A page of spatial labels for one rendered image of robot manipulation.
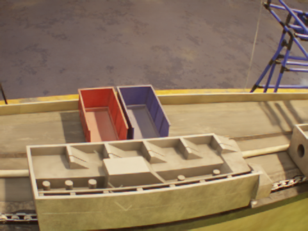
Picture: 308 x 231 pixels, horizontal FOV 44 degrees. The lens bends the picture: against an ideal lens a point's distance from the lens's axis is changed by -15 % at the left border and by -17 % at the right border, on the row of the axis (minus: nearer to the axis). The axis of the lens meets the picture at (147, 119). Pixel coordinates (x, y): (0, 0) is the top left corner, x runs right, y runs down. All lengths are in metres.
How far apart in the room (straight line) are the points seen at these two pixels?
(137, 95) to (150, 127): 0.19
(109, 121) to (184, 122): 0.41
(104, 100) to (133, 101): 0.17
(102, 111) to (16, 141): 0.55
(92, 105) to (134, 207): 0.81
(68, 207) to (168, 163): 0.53
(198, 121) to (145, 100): 0.31
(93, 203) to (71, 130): 0.69
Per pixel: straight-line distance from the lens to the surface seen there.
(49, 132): 2.22
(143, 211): 1.74
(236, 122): 2.55
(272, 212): 2.26
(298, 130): 2.40
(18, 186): 1.96
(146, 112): 2.42
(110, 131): 2.26
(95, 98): 2.33
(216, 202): 1.88
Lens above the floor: 2.25
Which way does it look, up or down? 39 degrees down
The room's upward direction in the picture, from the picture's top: 13 degrees clockwise
